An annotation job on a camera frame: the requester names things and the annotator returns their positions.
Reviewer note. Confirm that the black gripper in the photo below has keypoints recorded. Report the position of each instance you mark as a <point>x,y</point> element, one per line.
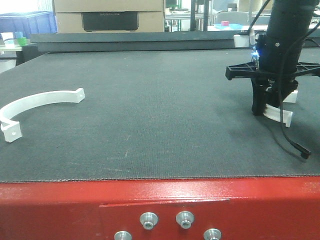
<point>269,87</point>

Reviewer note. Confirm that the small white pipe clamp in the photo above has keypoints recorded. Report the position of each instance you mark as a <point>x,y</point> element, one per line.
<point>274,113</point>

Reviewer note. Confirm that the large white pipe clamp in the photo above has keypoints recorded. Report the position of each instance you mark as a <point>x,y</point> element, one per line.
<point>12,130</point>

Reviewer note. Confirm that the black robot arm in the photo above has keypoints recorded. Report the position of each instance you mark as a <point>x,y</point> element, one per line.
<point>279,48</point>

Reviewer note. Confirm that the light blue tray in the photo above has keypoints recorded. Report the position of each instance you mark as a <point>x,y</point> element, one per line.
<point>230,26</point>

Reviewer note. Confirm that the pink block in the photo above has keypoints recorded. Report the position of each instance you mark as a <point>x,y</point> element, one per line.
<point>225,23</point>

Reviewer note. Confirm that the dark textured table mat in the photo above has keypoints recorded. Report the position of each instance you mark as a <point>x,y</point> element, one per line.
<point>152,115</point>

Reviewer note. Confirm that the right upper silver bolt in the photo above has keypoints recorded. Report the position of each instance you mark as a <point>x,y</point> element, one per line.
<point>185,219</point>

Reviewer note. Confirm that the silver bolt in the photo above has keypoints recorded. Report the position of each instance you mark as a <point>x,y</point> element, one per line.
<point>148,220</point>
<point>185,219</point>
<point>122,235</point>
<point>212,234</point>

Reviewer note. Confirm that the right lower silver bolt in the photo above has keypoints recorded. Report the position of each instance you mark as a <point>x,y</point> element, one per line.
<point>212,234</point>

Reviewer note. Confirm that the left upper silver bolt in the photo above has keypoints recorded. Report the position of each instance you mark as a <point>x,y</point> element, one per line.
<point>148,220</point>

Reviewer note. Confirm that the left lower silver bolt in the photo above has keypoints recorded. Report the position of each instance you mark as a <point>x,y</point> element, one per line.
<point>122,235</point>

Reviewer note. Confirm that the cardboard box with black print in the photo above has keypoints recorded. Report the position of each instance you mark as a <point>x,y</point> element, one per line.
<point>109,16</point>

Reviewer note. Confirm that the blue crate in background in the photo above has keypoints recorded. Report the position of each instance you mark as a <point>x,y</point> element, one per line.
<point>35,22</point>

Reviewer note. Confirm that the green small cup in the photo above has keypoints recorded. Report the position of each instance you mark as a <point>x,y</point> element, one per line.
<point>22,41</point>

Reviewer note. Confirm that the white paper cup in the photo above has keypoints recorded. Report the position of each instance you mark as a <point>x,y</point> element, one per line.
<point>8,39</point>

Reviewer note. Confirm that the red metal frame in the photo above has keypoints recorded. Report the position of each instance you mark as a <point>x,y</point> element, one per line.
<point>274,208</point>

